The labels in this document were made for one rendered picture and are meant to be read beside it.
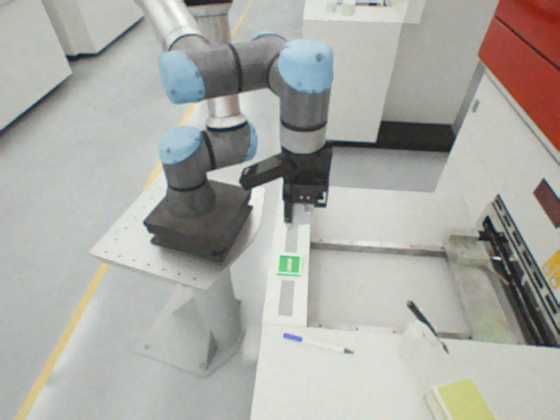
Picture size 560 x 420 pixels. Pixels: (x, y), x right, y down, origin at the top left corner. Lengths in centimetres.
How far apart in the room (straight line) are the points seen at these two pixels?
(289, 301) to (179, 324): 115
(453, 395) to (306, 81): 54
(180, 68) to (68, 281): 187
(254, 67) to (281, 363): 53
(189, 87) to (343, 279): 67
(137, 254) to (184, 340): 81
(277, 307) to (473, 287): 51
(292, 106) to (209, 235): 55
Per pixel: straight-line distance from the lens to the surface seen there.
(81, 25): 497
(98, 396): 187
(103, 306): 208
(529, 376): 84
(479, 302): 99
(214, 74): 54
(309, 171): 60
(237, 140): 95
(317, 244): 102
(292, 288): 80
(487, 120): 127
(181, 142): 92
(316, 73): 49
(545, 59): 101
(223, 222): 100
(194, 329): 184
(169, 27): 63
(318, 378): 70
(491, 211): 116
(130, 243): 114
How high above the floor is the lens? 163
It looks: 45 degrees down
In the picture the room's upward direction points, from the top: straight up
